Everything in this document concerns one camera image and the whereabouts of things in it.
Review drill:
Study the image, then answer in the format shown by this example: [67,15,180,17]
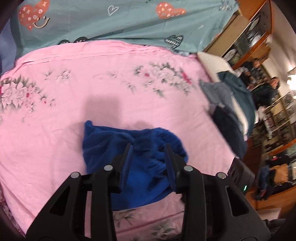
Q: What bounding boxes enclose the blue and red pants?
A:
[82,120,188,211]

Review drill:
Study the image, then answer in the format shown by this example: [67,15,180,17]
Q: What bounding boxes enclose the black garment pile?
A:
[211,105,247,159]

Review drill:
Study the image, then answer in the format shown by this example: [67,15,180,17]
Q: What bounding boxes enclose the dark teal garment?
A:
[217,71,256,137]

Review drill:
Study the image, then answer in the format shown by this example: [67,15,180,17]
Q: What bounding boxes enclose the grey blue garment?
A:
[199,80,234,111]

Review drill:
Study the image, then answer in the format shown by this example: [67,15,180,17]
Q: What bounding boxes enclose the white fleece blanket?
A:
[197,52,249,137]

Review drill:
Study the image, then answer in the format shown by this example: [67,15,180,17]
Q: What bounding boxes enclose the pink floral bed sheet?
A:
[1,41,234,232]

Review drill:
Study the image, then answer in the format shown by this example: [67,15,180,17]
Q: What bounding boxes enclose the wooden display cabinet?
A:
[203,0,296,216]

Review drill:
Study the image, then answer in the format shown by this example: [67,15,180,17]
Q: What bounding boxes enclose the teal heart print blanket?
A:
[11,1,239,57]

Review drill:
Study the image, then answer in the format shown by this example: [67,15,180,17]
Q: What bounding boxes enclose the blue pillow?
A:
[0,20,16,75]

